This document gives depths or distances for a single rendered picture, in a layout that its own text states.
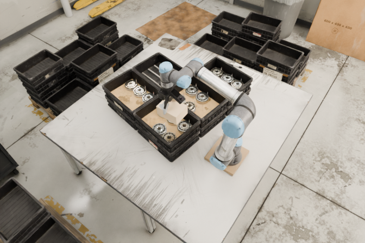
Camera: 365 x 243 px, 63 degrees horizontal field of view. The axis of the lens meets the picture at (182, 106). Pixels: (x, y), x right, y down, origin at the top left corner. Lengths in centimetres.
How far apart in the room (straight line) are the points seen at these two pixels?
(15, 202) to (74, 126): 68
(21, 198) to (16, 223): 18
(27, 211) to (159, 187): 98
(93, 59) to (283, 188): 234
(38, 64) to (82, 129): 133
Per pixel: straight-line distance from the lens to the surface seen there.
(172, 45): 307
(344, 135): 351
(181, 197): 203
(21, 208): 254
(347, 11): 441
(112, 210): 283
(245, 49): 360
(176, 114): 185
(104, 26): 391
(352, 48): 451
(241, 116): 155
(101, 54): 346
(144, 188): 208
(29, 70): 355
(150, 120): 222
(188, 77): 163
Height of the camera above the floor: 254
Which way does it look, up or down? 48 degrees down
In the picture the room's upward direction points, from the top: 2 degrees counter-clockwise
